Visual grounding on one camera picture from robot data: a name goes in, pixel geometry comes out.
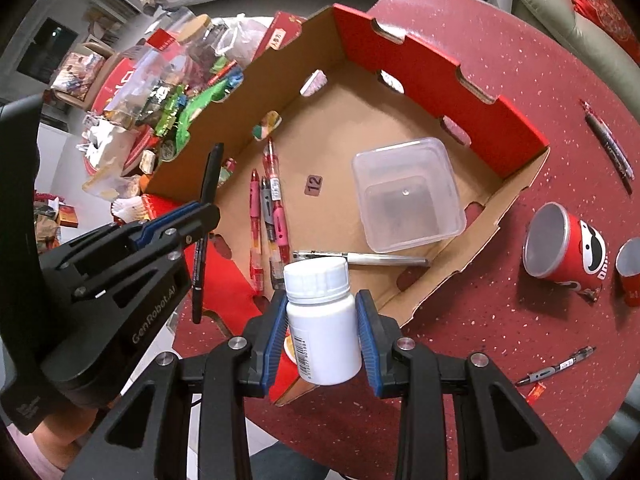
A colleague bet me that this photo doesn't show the red chip can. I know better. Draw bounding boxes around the red chip can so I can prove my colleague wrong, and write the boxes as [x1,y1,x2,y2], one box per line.
[522,201,608,297]

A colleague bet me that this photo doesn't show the dark printed pen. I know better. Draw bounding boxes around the dark printed pen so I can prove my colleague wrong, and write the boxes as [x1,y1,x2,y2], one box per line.
[580,99,636,182]

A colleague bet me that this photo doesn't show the red cushion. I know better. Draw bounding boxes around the red cushion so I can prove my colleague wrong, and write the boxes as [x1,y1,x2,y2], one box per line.
[565,0,640,63]

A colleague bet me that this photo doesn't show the plain white pill bottle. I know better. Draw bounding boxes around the plain white pill bottle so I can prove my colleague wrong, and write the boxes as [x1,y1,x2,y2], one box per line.
[282,258,363,387]

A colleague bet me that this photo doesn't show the person's leg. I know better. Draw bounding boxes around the person's leg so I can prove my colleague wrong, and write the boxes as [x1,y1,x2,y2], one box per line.
[247,442,341,480]

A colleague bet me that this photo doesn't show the green snack packet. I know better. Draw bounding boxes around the green snack packet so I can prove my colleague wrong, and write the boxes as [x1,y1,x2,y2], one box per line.
[172,82,236,146]

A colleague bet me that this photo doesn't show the small red cup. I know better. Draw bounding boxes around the small red cup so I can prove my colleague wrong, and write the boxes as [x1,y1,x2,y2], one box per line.
[615,237,640,307]

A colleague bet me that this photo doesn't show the dark wall screen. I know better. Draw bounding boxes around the dark wall screen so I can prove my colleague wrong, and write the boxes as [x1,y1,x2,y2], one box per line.
[15,15,81,81]

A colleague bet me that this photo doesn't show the black gel pen grey grip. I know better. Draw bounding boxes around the black gel pen grey grip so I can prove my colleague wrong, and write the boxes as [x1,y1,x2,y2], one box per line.
[515,345,597,387]

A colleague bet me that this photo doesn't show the flat red box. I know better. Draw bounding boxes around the flat red box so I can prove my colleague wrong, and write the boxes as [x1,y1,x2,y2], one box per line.
[252,10,308,61]

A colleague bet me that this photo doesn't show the clear plastic bag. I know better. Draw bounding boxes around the clear plastic bag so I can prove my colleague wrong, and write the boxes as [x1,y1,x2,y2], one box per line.
[212,15,273,68]

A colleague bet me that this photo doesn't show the clear bag of snacks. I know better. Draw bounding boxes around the clear bag of snacks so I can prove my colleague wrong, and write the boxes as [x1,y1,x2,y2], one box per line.
[107,45,191,126]

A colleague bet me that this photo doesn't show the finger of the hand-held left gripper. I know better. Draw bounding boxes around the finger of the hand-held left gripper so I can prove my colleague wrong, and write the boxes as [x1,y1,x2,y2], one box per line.
[39,200,217,275]
[71,205,222,305]

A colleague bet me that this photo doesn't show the clear plastic container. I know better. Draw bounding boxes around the clear plastic container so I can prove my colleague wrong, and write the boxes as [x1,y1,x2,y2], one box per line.
[351,137,467,255]

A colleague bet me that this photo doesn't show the colourful snack bag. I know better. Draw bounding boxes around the colourful snack bag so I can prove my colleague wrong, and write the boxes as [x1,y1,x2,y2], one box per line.
[50,50,108,103]

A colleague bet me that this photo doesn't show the glass jar wooden lid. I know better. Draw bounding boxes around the glass jar wooden lid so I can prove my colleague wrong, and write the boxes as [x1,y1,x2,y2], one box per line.
[172,14,213,61]

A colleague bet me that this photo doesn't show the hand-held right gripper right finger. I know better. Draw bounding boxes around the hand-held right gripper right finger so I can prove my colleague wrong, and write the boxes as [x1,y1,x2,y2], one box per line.
[354,287,586,480]

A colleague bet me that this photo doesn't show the red cardboard box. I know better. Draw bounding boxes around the red cardboard box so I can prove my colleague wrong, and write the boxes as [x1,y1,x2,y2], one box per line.
[140,2,552,408]

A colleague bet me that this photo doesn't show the pink pen grey clip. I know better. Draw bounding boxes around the pink pen grey clip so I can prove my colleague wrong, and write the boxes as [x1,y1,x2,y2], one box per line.
[261,176,281,291]

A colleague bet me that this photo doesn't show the pink pen clear barrel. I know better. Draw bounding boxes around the pink pen clear barrel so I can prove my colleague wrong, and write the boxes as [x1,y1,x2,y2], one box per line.
[267,137,291,281]

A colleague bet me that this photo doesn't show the person's left forearm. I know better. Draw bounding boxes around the person's left forearm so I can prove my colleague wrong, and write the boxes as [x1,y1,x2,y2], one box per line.
[7,400,101,473]

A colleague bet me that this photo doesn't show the black marker pen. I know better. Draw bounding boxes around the black marker pen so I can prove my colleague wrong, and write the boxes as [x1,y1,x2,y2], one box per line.
[191,142,225,326]

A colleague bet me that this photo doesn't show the white paper liners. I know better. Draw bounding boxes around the white paper liners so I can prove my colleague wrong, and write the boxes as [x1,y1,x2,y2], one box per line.
[110,195,151,223]

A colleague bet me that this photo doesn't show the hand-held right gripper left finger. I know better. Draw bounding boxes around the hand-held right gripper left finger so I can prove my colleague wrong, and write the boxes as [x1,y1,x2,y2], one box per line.
[87,287,291,480]

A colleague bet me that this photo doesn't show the beige sofa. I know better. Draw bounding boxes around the beige sofa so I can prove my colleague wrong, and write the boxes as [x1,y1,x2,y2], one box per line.
[512,0,640,126]

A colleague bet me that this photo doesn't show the silver pen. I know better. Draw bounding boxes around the silver pen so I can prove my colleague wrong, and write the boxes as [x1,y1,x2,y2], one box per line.
[292,249,432,268]

